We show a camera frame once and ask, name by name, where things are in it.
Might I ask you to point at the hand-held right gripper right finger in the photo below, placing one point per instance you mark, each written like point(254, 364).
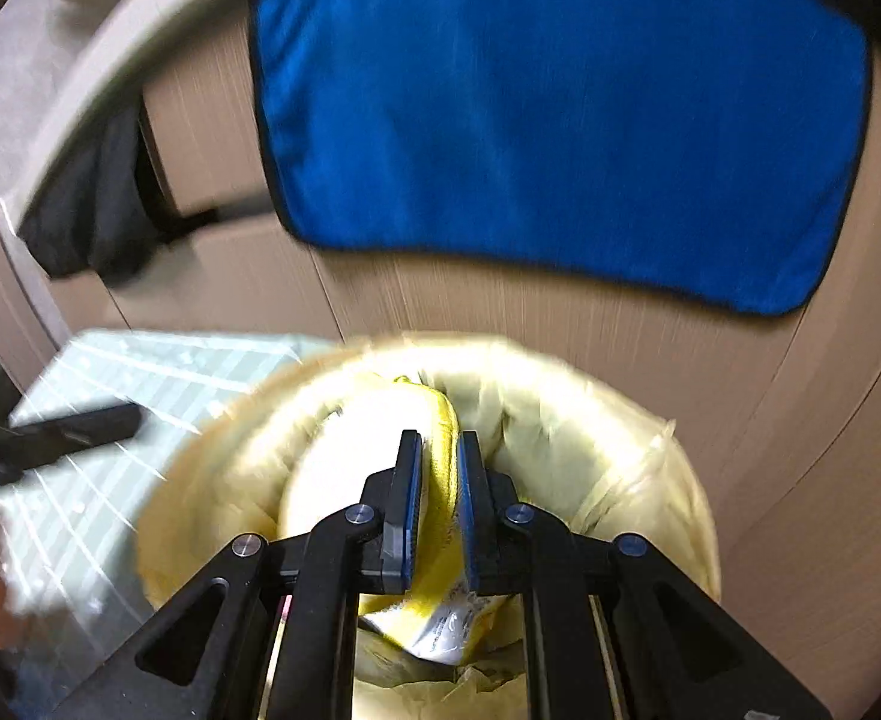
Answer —
point(472, 510)

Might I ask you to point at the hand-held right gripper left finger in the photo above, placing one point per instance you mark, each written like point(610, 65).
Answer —
point(410, 517)

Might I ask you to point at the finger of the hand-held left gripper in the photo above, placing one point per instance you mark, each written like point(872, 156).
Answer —
point(73, 431)

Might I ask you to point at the yellow and white packet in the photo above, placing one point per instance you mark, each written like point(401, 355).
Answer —
point(440, 540)

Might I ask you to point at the trash bin with yellow liner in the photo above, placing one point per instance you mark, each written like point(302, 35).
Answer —
point(560, 420)

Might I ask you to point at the green checked tablecloth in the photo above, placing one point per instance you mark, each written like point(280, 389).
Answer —
point(148, 390)

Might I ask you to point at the black cloth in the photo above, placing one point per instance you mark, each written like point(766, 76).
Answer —
point(103, 202)

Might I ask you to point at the blue towel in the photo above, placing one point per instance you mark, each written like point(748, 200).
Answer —
point(560, 127)

